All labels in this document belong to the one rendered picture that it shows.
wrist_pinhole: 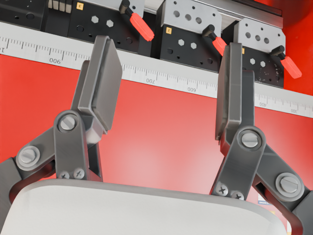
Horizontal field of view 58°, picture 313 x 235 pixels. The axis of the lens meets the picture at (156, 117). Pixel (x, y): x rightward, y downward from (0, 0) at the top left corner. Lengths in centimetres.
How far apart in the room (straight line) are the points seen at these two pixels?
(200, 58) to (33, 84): 37
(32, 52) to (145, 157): 30
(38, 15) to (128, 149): 32
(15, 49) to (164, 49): 31
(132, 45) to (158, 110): 15
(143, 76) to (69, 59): 16
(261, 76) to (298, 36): 63
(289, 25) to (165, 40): 87
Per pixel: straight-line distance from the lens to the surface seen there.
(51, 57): 60
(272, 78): 80
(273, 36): 84
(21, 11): 64
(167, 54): 66
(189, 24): 71
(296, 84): 131
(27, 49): 61
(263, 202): 74
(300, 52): 134
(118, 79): 16
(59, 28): 122
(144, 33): 62
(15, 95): 59
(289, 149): 80
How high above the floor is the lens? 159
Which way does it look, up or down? 11 degrees down
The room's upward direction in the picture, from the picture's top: 174 degrees counter-clockwise
